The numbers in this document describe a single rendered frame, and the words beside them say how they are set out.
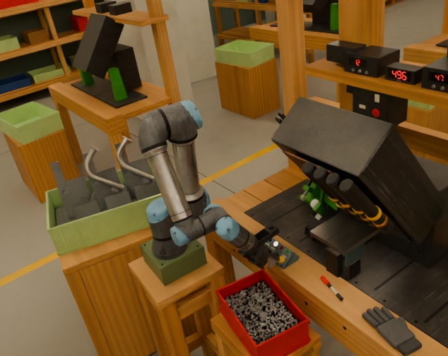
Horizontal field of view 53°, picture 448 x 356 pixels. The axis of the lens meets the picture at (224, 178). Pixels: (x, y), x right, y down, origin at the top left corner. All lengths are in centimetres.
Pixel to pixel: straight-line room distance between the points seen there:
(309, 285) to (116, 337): 129
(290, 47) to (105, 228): 128
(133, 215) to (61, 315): 119
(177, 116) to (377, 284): 95
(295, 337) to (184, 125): 83
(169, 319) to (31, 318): 162
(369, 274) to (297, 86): 100
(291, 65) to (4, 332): 248
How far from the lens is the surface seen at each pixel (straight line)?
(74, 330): 318
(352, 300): 172
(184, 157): 170
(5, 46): 779
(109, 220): 234
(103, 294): 247
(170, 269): 190
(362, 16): 190
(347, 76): 185
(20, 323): 343
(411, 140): 203
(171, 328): 200
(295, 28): 223
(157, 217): 181
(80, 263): 233
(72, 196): 255
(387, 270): 184
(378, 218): 136
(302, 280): 179
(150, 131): 157
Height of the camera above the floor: 213
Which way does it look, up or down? 30 degrees down
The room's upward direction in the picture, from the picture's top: 9 degrees counter-clockwise
